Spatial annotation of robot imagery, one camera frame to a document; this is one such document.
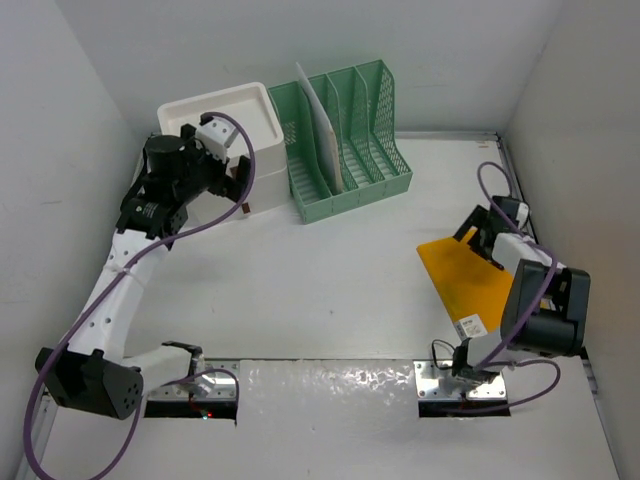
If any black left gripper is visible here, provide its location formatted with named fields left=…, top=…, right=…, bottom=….
left=173, top=126, right=251, bottom=204

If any orange folder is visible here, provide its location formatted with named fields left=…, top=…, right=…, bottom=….
left=417, top=232, right=513, bottom=340

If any white drawer organizer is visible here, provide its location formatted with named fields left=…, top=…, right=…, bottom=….
left=156, top=82, right=290, bottom=226

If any clear mesh document pouch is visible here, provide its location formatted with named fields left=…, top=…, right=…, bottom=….
left=295, top=62, right=344, bottom=194

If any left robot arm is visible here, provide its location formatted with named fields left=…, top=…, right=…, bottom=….
left=36, top=114, right=256, bottom=420

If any green mesh file rack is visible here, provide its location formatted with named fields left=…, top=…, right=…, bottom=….
left=268, top=59, right=413, bottom=224

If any white front cover board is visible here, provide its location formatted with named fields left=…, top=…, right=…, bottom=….
left=42, top=359, right=617, bottom=479

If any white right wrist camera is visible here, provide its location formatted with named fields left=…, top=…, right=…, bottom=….
left=500, top=197, right=530, bottom=229

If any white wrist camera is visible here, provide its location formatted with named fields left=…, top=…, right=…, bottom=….
left=500, top=197, right=530, bottom=229
left=195, top=113, right=239, bottom=161

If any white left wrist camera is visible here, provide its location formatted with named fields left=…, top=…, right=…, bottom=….
left=195, top=113, right=239, bottom=161

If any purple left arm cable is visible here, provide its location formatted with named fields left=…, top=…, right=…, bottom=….
left=22, top=111, right=257, bottom=480

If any aluminium table edge rail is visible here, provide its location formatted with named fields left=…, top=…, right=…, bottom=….
left=394, top=130, right=576, bottom=356

